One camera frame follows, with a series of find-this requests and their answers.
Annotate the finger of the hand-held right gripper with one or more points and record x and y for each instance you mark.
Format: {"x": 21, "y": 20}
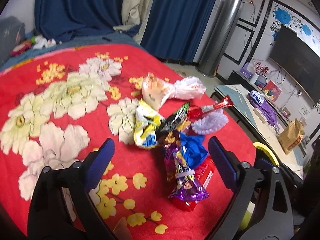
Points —
{"x": 265, "y": 163}

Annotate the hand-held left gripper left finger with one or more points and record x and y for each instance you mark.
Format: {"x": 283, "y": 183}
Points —
{"x": 100, "y": 165}

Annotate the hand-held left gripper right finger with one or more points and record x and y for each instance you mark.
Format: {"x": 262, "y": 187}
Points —
{"x": 222, "y": 162}

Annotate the yellow black trash bin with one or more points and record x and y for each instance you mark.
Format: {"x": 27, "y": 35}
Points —
{"x": 267, "y": 151}

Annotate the red snack packet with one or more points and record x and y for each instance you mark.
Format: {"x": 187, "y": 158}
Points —
{"x": 203, "y": 177}

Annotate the blue wrapper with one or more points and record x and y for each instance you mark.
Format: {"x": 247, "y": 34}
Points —
{"x": 193, "y": 151}

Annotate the purple snack wrapper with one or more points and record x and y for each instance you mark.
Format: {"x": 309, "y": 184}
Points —
{"x": 185, "y": 182}

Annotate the long red wrapper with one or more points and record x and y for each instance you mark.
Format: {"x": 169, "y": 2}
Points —
{"x": 208, "y": 108}

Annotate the yellow snack packet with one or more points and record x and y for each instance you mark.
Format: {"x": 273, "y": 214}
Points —
{"x": 146, "y": 128}

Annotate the black green snack packet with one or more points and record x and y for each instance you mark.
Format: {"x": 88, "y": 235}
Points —
{"x": 175, "y": 118}

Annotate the white orange printed plastic bag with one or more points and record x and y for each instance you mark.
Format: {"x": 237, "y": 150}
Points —
{"x": 156, "y": 92}

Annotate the brown paper bag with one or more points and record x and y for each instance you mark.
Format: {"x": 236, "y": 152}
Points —
{"x": 291, "y": 137}

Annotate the white blue coffee table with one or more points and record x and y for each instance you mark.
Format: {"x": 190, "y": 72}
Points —
{"x": 252, "y": 122}

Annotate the flat beige box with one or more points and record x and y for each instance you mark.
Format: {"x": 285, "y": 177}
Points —
{"x": 261, "y": 115}

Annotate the purple bag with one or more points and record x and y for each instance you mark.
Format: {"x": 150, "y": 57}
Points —
{"x": 265, "y": 110}

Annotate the red floral blanket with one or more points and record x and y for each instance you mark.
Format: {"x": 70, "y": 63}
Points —
{"x": 62, "y": 120}

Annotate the lime green cloth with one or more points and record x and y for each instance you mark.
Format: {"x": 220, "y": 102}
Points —
{"x": 246, "y": 220}

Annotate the white blue tissue pack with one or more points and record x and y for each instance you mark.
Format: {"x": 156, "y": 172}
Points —
{"x": 256, "y": 95}

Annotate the red framed picture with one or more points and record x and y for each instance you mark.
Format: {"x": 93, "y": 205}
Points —
{"x": 272, "y": 91}

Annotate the round dark framed ornament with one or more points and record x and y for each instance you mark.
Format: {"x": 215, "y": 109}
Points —
{"x": 261, "y": 82}

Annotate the white vase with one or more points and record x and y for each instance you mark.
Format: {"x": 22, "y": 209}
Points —
{"x": 254, "y": 78}

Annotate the purple box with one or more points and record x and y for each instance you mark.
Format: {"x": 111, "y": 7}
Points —
{"x": 247, "y": 70}

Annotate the red berry branches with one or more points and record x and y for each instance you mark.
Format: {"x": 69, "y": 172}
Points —
{"x": 261, "y": 67}

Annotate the black television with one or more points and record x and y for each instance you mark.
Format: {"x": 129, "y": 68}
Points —
{"x": 295, "y": 60}

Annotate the blue bed sheet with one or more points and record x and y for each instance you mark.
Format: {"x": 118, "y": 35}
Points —
{"x": 82, "y": 42}

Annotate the silver cylindrical air conditioner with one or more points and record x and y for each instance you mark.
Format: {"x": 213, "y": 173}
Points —
{"x": 220, "y": 35}

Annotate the pile of clothes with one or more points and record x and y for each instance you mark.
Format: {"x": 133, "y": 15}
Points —
{"x": 32, "y": 43}

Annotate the blue curtain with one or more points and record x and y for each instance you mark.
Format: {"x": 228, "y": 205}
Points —
{"x": 82, "y": 7}
{"x": 180, "y": 20}

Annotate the grey storage container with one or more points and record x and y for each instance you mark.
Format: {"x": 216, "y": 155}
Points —
{"x": 10, "y": 37}

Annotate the beige curtain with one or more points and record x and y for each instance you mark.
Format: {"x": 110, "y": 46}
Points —
{"x": 136, "y": 7}

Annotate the white paper wall note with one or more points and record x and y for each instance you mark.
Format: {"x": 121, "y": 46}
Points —
{"x": 304, "y": 110}

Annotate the blue flower wall decal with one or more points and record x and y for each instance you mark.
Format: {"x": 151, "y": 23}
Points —
{"x": 283, "y": 16}

